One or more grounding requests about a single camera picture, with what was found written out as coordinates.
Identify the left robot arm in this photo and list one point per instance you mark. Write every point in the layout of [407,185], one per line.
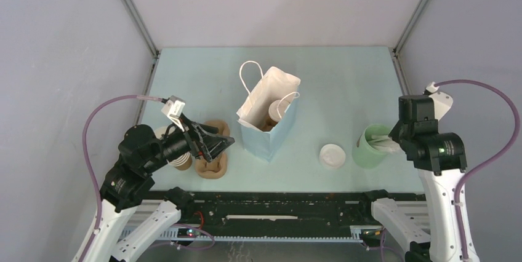
[128,182]

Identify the brown paper coffee cup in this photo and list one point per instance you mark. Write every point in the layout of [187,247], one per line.
[269,124]

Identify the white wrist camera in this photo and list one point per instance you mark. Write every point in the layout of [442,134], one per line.
[173,109]
[442,101]

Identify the white coffee cup lid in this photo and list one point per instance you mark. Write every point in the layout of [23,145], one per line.
[277,110]

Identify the light blue paper bag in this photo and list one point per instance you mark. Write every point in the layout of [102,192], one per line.
[274,84]

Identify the brown pulp cup carrier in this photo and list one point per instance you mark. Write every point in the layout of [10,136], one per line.
[218,167]

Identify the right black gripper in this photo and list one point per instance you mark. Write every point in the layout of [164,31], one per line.
[394,132]

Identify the stack of white lids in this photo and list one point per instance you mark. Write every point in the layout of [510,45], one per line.
[332,156]

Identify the stack of paper cups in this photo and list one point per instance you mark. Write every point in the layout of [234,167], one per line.
[181,163]

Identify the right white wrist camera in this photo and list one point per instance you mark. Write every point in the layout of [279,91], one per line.
[442,101]

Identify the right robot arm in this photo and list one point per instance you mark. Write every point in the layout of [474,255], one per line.
[441,163]

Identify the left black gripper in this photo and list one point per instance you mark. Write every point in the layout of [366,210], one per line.
[212,145]

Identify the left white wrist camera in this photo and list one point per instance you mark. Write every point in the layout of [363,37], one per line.
[173,109]

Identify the green cylindrical container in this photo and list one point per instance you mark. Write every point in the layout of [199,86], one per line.
[363,154]

